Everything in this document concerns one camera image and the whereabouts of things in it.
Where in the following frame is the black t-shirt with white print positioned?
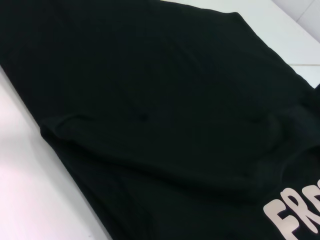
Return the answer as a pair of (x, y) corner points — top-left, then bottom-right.
(0, 0), (320, 240)

